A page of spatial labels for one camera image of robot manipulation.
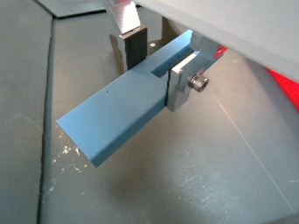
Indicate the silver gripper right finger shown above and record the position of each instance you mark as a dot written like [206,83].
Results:
[186,76]

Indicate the blue double-square slotted block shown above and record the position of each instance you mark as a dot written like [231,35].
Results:
[108,118]

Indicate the red shape-sorting board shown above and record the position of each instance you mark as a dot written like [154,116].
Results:
[254,82]

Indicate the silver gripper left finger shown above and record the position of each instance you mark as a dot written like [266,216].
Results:
[128,38]

